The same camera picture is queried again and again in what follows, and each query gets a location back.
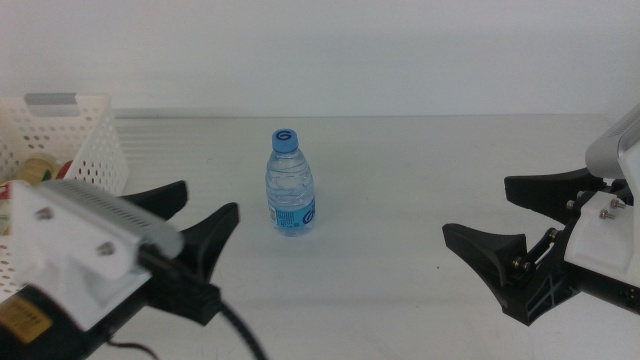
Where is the clear water bottle blue cap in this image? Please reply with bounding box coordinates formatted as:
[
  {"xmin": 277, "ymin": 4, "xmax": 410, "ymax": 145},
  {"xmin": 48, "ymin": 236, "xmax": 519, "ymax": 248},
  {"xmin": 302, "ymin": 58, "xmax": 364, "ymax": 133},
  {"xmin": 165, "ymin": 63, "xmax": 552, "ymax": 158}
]
[{"xmin": 264, "ymin": 128, "xmax": 317, "ymax": 238}]

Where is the yellow tea bottle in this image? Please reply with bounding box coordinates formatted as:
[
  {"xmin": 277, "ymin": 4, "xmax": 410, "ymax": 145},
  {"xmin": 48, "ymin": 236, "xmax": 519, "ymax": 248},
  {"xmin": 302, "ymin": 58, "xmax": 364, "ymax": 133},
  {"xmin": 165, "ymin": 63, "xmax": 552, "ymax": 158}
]
[{"xmin": 0, "ymin": 156, "xmax": 59, "ymax": 236}]

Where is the white perforated plastic basket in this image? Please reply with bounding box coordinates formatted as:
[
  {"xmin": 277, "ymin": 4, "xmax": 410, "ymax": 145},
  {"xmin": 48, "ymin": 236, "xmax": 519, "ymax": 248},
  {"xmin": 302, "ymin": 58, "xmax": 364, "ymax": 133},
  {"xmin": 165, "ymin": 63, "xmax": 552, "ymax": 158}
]
[{"xmin": 0, "ymin": 93, "xmax": 131, "ymax": 302}]

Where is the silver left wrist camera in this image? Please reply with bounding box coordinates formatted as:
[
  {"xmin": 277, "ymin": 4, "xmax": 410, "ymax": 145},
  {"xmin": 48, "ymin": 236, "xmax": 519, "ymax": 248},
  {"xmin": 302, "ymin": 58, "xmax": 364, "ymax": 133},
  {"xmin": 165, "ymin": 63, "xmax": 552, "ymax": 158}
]
[{"xmin": 41, "ymin": 178, "xmax": 186, "ymax": 262}]

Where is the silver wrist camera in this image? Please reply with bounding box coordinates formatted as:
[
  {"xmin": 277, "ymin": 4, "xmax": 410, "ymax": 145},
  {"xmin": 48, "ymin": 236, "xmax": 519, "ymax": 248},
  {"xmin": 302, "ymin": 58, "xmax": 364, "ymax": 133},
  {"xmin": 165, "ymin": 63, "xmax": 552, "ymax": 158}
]
[
  {"xmin": 584, "ymin": 103, "xmax": 640, "ymax": 182},
  {"xmin": 41, "ymin": 178, "xmax": 186, "ymax": 262}
]

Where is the thin black left arm wire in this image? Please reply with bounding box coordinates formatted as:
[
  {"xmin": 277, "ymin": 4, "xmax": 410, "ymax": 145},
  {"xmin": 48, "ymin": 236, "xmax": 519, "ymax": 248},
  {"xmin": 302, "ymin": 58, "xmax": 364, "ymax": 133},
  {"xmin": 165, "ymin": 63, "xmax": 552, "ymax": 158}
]
[{"xmin": 105, "ymin": 336, "xmax": 162, "ymax": 360}]

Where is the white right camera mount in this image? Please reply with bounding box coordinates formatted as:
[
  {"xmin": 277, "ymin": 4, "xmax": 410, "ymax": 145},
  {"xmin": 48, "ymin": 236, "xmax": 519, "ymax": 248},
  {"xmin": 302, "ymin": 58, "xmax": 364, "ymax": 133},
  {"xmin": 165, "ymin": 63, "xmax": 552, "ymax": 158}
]
[{"xmin": 563, "ymin": 143, "xmax": 640, "ymax": 290}]

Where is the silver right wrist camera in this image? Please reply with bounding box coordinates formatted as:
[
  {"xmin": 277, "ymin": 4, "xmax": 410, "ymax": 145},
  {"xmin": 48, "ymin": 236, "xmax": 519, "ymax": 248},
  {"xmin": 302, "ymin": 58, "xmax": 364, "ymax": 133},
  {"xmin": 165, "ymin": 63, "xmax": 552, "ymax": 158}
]
[{"xmin": 584, "ymin": 103, "xmax": 640, "ymax": 182}]

